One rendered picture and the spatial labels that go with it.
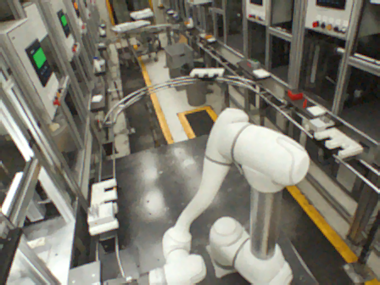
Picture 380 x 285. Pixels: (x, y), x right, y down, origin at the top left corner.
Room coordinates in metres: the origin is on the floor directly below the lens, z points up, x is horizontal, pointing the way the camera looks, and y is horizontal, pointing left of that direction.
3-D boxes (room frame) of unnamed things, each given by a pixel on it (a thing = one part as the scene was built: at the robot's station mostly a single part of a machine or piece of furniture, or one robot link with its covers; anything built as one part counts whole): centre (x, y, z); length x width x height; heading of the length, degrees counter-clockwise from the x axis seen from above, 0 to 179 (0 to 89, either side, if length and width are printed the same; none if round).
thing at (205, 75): (2.85, -0.32, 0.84); 0.37 x 0.14 x 0.10; 68
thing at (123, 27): (6.43, 0.90, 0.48); 0.88 x 0.56 x 0.96; 118
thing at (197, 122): (3.16, -0.21, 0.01); 1.00 x 0.55 x 0.01; 10
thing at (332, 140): (1.34, -0.93, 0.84); 0.37 x 0.14 x 0.10; 10
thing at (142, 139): (5.46, 0.95, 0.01); 5.85 x 0.59 x 0.01; 10
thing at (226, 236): (0.74, -0.10, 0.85); 0.18 x 0.16 x 0.22; 38
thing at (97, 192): (1.08, 0.55, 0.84); 0.36 x 0.14 x 0.10; 10
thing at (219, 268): (0.77, -0.09, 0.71); 0.22 x 0.18 x 0.06; 10
